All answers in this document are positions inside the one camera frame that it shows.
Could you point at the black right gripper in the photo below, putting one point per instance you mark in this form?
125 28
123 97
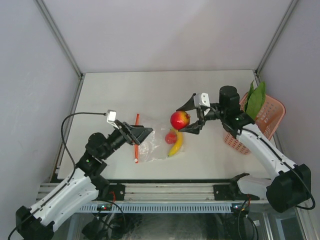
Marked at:
194 127

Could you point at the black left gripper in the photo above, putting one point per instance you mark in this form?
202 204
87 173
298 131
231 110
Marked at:
133 134

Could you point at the red fake tomato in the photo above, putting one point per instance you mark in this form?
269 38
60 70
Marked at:
180 120

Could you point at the clear zip top bag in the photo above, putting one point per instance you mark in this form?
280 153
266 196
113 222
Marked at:
154 147

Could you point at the green fake leafy vegetable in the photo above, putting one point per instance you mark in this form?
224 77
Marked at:
255 99

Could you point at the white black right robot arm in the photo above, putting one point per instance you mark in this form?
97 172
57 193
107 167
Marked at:
288 184

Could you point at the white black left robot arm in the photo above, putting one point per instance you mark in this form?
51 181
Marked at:
83 185

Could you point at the yellow fake banana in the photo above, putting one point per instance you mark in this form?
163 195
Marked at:
178 144

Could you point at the pink plastic basket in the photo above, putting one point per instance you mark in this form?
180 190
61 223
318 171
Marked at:
268 120

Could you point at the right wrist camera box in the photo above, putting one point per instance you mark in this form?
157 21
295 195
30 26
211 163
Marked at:
201 100

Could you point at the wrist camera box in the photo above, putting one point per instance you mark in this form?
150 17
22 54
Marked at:
201 100
111 118

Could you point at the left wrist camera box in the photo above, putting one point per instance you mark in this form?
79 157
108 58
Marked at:
111 118

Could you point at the aluminium mounting rail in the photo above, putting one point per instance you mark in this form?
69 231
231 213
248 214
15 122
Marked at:
171 192

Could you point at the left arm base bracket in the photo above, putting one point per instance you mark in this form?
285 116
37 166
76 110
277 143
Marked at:
112 192

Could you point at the perforated cable tray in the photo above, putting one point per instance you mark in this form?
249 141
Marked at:
159 208

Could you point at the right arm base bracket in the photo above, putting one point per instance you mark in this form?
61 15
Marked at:
231 192

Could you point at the aluminium frame post right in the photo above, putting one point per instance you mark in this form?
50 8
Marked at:
276 36

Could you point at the aluminium frame post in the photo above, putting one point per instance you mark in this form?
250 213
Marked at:
276 36
53 27

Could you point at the aluminium frame post left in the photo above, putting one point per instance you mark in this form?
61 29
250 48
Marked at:
53 27

